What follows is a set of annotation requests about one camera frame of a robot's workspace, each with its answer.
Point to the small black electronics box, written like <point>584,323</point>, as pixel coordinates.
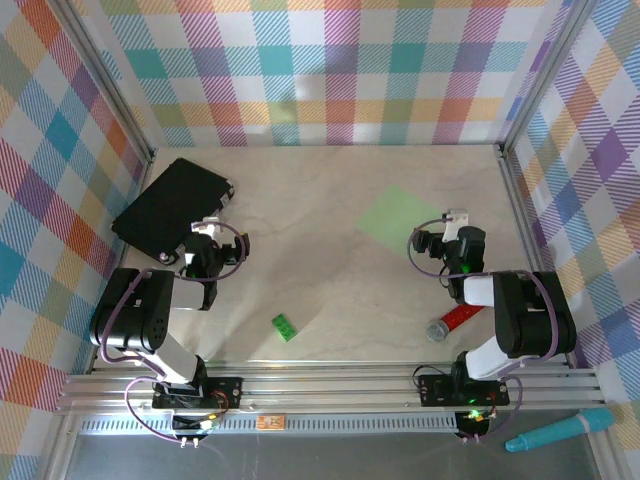
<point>192,425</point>
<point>475,422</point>

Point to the black flat case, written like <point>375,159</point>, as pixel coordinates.
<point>170,210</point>

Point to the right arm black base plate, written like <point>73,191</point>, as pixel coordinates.
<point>435,390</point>

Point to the teal marker pen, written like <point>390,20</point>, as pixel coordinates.
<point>560,430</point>

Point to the green toy brick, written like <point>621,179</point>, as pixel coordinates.
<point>284,327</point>

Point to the light green paper sheet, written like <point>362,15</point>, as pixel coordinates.
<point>395,220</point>

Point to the red tube with grey cap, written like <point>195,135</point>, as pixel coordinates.
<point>457,316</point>

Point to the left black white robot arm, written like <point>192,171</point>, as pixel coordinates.
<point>130,310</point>

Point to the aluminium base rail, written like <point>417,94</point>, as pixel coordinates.
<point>325,395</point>

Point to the aluminium corner post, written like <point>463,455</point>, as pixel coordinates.
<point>545,75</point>
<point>105,80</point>

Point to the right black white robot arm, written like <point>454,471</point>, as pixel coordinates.
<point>530,310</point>

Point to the small orange label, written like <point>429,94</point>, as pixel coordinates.
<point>271,422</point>

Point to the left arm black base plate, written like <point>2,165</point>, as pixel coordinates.
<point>225,392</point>

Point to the aluminium side rail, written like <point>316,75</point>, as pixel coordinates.
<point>117,280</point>
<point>530,250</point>

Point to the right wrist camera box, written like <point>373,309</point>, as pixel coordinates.
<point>456,222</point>

